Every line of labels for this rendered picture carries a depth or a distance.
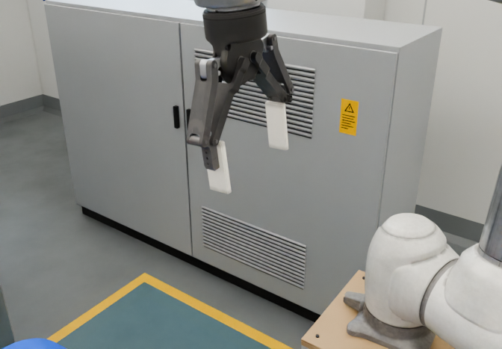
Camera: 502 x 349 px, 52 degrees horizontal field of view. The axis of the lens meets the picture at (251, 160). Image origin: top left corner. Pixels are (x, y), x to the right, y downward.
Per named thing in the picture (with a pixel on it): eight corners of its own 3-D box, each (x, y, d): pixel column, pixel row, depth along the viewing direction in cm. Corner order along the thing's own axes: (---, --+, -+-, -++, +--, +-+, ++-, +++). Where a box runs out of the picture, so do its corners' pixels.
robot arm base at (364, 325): (359, 282, 132) (360, 264, 130) (449, 313, 121) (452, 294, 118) (328, 326, 119) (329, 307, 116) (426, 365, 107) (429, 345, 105)
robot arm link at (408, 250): (395, 271, 126) (403, 193, 117) (462, 312, 113) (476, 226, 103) (347, 300, 118) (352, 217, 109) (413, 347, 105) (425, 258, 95)
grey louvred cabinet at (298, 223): (133, 187, 400) (112, -9, 340) (402, 294, 286) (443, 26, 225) (74, 217, 360) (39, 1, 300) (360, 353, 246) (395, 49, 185)
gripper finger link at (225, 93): (251, 60, 62) (245, 55, 61) (222, 149, 60) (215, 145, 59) (225, 58, 64) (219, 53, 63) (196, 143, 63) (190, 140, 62)
